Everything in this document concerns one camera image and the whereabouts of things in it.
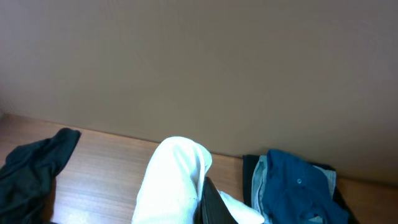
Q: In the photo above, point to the white t-shirt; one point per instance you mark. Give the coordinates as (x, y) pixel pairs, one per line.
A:
(173, 184)

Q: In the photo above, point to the black t-shirt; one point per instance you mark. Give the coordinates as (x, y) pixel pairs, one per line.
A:
(28, 174)

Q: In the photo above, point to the black folded garment under jeans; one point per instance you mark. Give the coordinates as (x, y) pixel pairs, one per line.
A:
(249, 164)

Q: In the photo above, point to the light blue denim jeans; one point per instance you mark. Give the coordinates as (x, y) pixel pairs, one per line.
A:
(259, 182)

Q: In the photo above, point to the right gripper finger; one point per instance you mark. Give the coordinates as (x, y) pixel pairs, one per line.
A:
(212, 209)

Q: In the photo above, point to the dark blue folded garment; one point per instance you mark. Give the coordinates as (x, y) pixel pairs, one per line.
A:
(296, 192)

